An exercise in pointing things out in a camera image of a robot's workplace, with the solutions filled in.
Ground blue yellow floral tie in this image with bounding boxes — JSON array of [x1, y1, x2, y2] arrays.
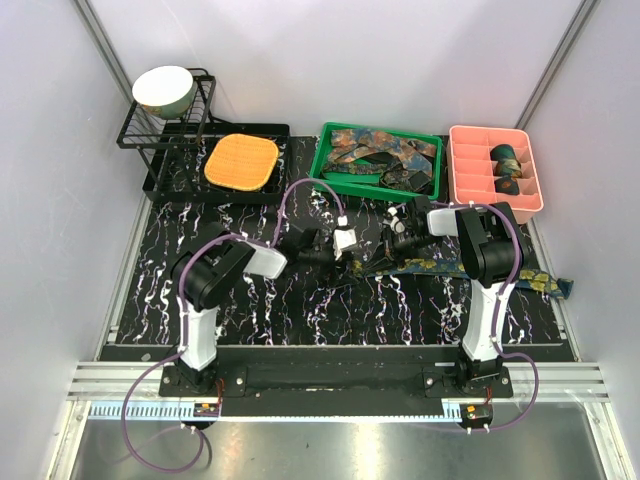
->
[[349, 259, 574, 300]]

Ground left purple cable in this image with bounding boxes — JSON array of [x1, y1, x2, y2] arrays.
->
[[120, 178, 349, 474]]

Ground dark patterned tie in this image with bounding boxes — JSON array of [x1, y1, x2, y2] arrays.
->
[[321, 153, 434, 194]]

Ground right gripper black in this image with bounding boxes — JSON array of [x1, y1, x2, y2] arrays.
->
[[365, 226, 440, 275]]

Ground black wire dish rack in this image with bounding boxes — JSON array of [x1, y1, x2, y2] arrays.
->
[[117, 68, 291, 205]]

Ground pink divided organizer box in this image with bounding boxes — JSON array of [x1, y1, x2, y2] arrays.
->
[[448, 125, 544, 224]]

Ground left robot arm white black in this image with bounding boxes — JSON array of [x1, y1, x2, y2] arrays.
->
[[170, 223, 335, 396]]

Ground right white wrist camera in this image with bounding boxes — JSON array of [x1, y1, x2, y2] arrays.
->
[[384, 203, 406, 234]]

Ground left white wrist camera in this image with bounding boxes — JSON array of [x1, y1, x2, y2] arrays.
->
[[333, 215, 357, 261]]

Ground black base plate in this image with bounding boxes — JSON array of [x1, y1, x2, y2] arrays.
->
[[159, 347, 514, 423]]

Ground rolled dark green tie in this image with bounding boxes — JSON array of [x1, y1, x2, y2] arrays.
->
[[490, 144, 517, 162]]

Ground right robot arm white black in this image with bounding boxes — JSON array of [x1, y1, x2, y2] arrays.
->
[[362, 196, 528, 397]]

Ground purple cable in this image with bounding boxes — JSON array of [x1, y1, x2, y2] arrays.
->
[[120, 178, 349, 474], [414, 199, 540, 434]]

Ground white green ceramic bowl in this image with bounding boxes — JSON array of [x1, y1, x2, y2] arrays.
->
[[132, 65, 196, 120]]

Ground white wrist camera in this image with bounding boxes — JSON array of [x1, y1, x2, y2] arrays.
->
[[384, 203, 406, 234], [333, 215, 357, 261]]

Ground rolled black orange tie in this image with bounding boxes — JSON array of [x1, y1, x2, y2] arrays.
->
[[494, 176, 520, 196]]

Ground green plastic bin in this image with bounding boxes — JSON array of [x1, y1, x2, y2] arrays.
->
[[309, 122, 445, 203]]

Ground orange teal patterned tie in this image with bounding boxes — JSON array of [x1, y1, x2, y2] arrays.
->
[[323, 128, 437, 176]]

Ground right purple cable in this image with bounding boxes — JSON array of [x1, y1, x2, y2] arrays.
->
[[414, 199, 540, 434]]

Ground orange woven square mat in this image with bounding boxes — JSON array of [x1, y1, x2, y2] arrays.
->
[[204, 134, 279, 192]]

